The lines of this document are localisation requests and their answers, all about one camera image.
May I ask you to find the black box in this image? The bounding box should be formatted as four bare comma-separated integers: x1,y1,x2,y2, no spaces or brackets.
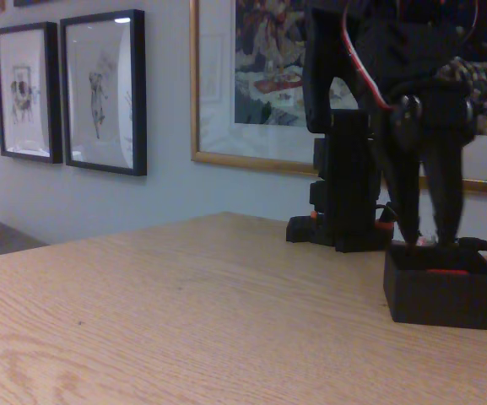
382,244,487,331

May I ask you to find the large gold-framed painting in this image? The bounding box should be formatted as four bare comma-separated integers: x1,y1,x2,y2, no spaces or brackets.
188,0,487,197

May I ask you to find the large black-framed sketch picture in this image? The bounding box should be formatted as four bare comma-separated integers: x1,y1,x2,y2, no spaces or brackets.
59,8,148,177

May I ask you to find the medium black-framed sketch picture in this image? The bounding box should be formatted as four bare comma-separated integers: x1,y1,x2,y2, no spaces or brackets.
0,21,64,165

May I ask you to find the black power cable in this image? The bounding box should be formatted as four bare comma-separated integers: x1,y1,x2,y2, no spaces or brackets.
456,236,487,256

